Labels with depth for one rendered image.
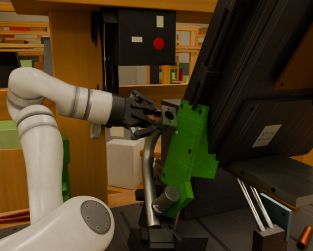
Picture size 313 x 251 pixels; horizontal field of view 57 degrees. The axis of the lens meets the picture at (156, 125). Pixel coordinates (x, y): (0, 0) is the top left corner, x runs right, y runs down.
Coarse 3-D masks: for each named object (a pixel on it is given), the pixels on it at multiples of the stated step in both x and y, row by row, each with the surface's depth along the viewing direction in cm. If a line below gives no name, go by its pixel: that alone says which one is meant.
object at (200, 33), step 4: (196, 28) 757; (200, 28) 780; (204, 28) 769; (196, 32) 759; (200, 32) 781; (204, 32) 772; (196, 36) 758; (200, 36) 760; (204, 36) 762; (196, 40) 764; (196, 44) 766; (200, 44) 775; (196, 52) 767; (196, 56) 773; (184, 76) 803; (188, 76) 785; (184, 80) 806; (188, 80) 788
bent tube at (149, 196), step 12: (168, 108) 72; (168, 120) 69; (156, 132) 74; (144, 144) 78; (144, 156) 77; (144, 168) 76; (144, 180) 74; (144, 192) 72; (156, 216) 68; (156, 228) 69
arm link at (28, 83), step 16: (16, 80) 54; (32, 80) 55; (48, 80) 58; (16, 96) 56; (32, 96) 56; (48, 96) 57; (64, 96) 59; (80, 96) 60; (64, 112) 60; (80, 112) 61
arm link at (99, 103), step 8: (88, 96) 61; (96, 96) 62; (104, 96) 63; (112, 96) 64; (88, 104) 61; (96, 104) 61; (104, 104) 62; (88, 112) 61; (96, 112) 62; (104, 112) 62; (88, 120) 63; (96, 120) 63; (104, 120) 63; (96, 128) 67; (96, 136) 67
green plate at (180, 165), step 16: (192, 112) 65; (176, 128) 70; (192, 128) 64; (176, 144) 69; (192, 144) 62; (176, 160) 68; (192, 160) 62; (208, 160) 65; (176, 176) 66; (208, 176) 66
